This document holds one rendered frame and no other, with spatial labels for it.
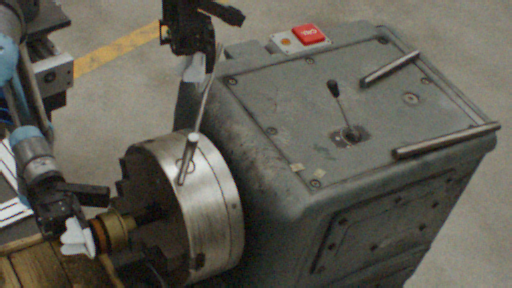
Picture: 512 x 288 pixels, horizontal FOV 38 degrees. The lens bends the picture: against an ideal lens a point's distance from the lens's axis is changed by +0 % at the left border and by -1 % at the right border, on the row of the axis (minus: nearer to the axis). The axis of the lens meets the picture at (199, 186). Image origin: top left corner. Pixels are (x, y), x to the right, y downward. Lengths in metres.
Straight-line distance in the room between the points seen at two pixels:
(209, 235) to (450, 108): 0.63
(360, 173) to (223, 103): 0.32
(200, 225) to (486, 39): 3.21
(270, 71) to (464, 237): 1.79
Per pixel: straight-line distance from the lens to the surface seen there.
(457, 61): 4.20
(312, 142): 1.54
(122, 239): 1.51
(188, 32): 1.39
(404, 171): 1.57
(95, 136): 3.24
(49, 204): 1.54
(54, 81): 1.86
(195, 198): 1.43
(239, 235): 1.49
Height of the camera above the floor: 2.29
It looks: 48 degrees down
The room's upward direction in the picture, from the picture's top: 11 degrees clockwise
